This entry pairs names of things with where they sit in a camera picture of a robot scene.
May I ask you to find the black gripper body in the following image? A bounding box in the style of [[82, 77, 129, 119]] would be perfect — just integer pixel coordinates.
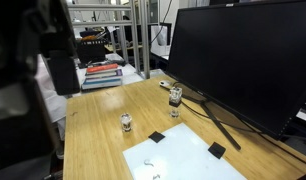
[[0, 0, 77, 173]]

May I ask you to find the white board sheet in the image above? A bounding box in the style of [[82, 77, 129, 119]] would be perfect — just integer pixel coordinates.
[[122, 122, 248, 180]]

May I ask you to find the white cloth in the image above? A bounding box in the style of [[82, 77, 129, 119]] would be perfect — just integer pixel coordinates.
[[34, 54, 68, 125]]

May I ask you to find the black storage crate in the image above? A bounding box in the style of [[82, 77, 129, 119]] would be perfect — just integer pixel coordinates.
[[76, 38, 108, 65]]

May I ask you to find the red book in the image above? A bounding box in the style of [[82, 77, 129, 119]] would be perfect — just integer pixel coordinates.
[[85, 63, 119, 75]]

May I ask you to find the blue and white book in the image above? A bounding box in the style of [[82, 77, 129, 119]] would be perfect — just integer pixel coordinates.
[[80, 76, 123, 91]]

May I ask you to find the short clear glass jar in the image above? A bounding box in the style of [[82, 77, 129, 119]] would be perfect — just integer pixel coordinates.
[[119, 112, 133, 133]]

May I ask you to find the black tape square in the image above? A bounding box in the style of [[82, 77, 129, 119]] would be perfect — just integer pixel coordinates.
[[207, 141, 227, 160], [148, 130, 166, 144]]

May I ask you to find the tall clear black-banded bottle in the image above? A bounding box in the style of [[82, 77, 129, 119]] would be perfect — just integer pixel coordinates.
[[168, 86, 183, 118]]

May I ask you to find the black monitor stand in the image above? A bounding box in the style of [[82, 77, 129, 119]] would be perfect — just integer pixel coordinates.
[[174, 88, 242, 151]]

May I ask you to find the large black monitor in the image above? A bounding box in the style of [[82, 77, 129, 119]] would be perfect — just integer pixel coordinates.
[[166, 0, 306, 141]]

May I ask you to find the aluminium frame rack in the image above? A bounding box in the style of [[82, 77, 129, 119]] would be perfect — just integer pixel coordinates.
[[66, 0, 151, 80]]

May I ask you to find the black monitor cable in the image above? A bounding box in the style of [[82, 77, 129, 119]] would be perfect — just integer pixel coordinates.
[[172, 81, 306, 168]]

